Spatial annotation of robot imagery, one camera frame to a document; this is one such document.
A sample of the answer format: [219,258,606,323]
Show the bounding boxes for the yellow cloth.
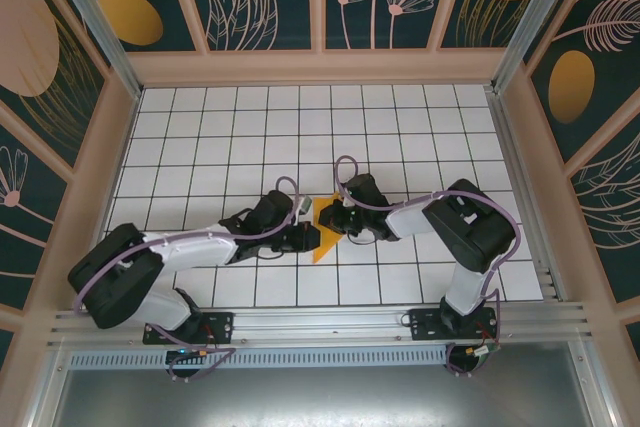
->
[310,192,346,264]

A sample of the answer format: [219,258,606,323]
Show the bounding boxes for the grey metal sheet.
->
[47,364,604,427]

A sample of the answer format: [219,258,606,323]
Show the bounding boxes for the small controller board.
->
[164,345,214,383]
[446,341,501,378]

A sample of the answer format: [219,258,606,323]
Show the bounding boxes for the aluminium side bar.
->
[27,349,74,427]
[569,331,616,427]

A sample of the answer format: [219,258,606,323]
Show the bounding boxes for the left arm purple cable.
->
[73,175,304,381]

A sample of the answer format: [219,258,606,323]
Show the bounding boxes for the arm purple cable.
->
[333,154,521,378]
[73,175,304,381]

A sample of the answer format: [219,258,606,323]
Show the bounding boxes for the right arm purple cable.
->
[333,154,521,378]

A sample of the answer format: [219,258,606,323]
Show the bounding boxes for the long aluminium mounting rail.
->
[46,300,597,352]

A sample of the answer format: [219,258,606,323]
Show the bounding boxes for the grey slotted cable duct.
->
[67,346,450,369]

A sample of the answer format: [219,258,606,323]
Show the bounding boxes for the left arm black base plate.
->
[143,310,236,346]

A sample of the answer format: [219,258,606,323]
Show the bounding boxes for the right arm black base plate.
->
[408,307,501,343]

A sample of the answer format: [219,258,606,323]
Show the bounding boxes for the aluminium table edge rail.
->
[483,86,569,304]

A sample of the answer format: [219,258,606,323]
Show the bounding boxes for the aluminium corner post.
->
[39,0,145,101]
[488,0,587,94]

